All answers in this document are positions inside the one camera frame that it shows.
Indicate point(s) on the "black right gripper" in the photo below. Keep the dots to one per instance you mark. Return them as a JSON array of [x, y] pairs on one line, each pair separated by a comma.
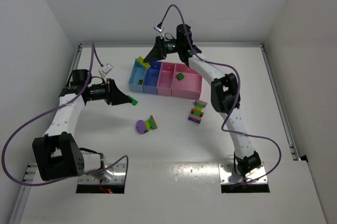
[[160, 48]]

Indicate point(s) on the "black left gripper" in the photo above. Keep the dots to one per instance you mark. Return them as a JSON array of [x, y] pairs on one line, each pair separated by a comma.
[[110, 91]]

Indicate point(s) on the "dark green lego plate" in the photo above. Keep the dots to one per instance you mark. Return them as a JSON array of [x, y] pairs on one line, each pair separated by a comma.
[[134, 102]]

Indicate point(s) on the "lime green square lego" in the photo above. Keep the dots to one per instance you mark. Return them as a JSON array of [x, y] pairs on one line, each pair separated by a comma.
[[140, 60]]

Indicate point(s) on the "dark green square lego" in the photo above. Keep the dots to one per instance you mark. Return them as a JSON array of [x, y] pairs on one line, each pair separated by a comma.
[[180, 76]]

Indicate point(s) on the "purple rounded lego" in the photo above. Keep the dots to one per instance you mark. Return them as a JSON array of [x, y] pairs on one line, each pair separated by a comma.
[[141, 126]]

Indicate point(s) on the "orange brown lego plate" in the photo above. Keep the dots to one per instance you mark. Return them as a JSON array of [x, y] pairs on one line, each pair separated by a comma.
[[152, 123]]

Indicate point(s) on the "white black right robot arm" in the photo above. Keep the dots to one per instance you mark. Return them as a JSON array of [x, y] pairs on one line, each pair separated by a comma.
[[225, 93]]

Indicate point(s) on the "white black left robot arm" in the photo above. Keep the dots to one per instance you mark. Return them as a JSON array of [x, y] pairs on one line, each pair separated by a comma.
[[56, 153]]

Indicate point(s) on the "light blue bin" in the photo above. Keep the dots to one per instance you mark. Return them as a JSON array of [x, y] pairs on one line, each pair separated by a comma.
[[138, 73]]

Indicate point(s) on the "dark blue bin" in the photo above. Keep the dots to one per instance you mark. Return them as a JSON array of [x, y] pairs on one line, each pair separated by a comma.
[[151, 78]]

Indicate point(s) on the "small pink bin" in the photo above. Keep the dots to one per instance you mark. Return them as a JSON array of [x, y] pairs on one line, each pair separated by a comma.
[[164, 84]]

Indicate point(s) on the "large pink bin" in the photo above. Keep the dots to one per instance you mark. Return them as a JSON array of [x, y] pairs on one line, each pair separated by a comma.
[[190, 87]]

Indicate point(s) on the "lego stack on table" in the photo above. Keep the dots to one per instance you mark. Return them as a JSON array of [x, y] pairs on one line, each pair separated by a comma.
[[197, 113]]

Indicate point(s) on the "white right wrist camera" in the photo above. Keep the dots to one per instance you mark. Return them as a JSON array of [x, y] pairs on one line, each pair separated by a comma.
[[159, 27]]

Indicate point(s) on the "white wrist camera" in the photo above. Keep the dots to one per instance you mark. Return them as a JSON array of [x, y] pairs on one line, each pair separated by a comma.
[[106, 69], [159, 27]]

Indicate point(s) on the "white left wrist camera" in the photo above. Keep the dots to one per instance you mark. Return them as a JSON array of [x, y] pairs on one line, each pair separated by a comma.
[[106, 69]]

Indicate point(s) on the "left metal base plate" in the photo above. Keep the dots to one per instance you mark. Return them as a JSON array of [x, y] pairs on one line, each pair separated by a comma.
[[114, 176]]

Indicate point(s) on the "aluminium frame rail right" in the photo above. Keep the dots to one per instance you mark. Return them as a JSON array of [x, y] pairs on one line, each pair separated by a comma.
[[284, 119]]

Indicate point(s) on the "aluminium frame rail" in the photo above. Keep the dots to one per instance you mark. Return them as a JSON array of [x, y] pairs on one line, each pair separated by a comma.
[[284, 119], [35, 92]]

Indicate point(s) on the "aluminium frame rail left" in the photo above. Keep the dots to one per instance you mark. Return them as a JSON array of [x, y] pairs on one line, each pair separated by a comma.
[[35, 92]]

